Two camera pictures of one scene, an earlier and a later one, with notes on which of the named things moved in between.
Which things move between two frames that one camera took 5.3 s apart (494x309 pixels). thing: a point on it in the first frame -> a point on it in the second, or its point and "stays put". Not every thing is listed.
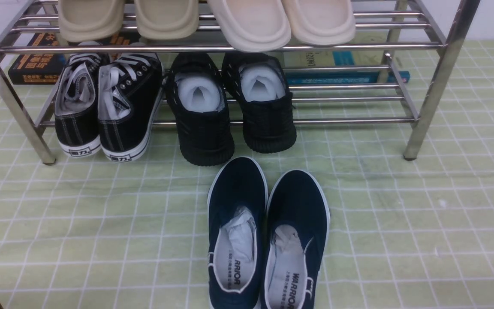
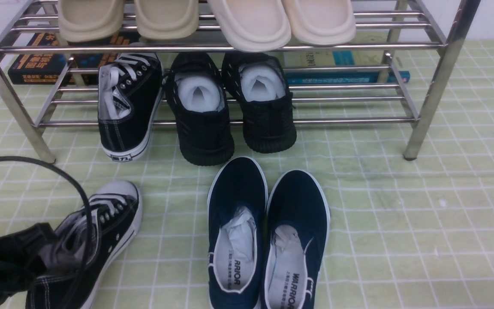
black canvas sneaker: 129,91 stays put
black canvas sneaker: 76,112 -> 117,208
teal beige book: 343,58 stays put
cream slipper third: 254,25 stays put
